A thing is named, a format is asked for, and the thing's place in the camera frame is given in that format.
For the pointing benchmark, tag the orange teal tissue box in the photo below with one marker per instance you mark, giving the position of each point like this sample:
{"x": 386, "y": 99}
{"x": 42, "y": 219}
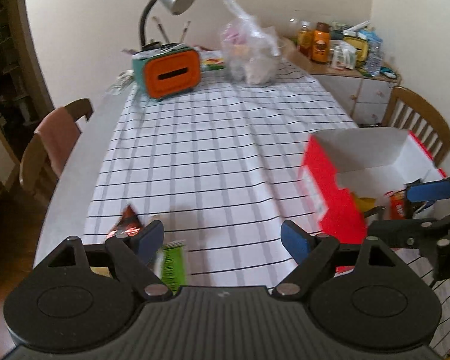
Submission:
{"x": 166, "y": 71}

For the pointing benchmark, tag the clear plastic bag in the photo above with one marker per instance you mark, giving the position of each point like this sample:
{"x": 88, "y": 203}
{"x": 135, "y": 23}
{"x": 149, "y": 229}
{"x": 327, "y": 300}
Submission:
{"x": 252, "y": 54}

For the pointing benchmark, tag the wooden chair right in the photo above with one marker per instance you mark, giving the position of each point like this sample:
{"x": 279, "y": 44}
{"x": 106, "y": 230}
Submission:
{"x": 410, "y": 111}

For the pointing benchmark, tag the clear water bottle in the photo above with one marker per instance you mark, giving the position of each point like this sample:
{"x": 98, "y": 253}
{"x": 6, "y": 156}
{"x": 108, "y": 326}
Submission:
{"x": 374, "y": 59}

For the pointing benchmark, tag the dark red foil snack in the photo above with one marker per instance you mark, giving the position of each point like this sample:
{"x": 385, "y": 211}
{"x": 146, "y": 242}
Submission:
{"x": 128, "y": 226}

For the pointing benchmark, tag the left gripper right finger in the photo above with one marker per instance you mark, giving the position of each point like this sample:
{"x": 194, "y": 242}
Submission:
{"x": 313, "y": 256}

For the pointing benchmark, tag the wooden chair pink cushion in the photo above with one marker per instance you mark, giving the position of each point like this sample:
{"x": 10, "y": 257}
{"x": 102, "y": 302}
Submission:
{"x": 47, "y": 153}

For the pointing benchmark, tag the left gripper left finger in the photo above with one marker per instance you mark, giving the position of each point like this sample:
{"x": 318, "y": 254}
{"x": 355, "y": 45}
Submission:
{"x": 132, "y": 254}

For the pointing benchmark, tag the checkered white tablecloth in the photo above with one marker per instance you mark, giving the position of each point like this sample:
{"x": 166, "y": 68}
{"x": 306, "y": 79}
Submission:
{"x": 220, "y": 168}

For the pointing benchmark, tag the orange thermos bottle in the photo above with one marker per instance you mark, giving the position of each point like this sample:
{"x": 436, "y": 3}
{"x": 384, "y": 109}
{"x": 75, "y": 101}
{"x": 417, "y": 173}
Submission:
{"x": 321, "y": 43}

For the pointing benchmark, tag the red snack packet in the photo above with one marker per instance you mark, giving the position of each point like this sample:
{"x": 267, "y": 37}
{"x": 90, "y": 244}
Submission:
{"x": 397, "y": 207}

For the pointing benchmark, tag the pale yellow snack packet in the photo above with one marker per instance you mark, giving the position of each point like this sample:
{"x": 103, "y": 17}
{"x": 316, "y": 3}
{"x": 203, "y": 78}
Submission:
{"x": 103, "y": 271}

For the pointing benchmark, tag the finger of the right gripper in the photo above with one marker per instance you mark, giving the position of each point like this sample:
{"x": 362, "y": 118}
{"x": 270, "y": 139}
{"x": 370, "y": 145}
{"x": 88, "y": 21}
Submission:
{"x": 410, "y": 233}
{"x": 429, "y": 192}

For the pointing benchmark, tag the red white cardboard box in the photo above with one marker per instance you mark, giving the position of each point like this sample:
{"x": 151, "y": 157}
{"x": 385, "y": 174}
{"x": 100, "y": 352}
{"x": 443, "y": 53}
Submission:
{"x": 340, "y": 165}

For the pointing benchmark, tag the white sideboard cabinet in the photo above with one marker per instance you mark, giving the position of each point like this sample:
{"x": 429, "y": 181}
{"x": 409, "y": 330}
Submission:
{"x": 364, "y": 99}

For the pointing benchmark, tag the green snack packet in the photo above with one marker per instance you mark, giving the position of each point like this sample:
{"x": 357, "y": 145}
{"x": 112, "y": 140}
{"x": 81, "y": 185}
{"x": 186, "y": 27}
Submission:
{"x": 171, "y": 265}

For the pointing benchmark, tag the amber liquid bottle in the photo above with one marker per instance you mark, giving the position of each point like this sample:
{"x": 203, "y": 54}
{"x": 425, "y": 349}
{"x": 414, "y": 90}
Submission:
{"x": 305, "y": 38}

